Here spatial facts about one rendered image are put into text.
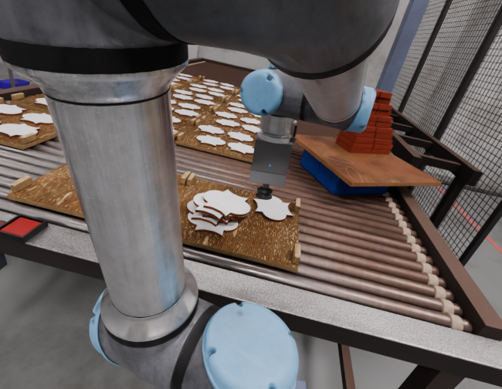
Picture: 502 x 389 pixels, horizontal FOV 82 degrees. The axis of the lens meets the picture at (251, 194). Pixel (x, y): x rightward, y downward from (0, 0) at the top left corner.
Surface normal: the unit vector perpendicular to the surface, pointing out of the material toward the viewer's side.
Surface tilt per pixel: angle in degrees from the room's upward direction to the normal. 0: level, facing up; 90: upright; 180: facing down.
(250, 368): 4
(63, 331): 0
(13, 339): 0
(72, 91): 140
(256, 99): 89
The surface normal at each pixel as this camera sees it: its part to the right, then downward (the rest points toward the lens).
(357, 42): 0.47, 0.87
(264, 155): -0.07, 0.44
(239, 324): 0.26, -0.84
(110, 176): 0.14, 0.58
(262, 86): -0.38, 0.37
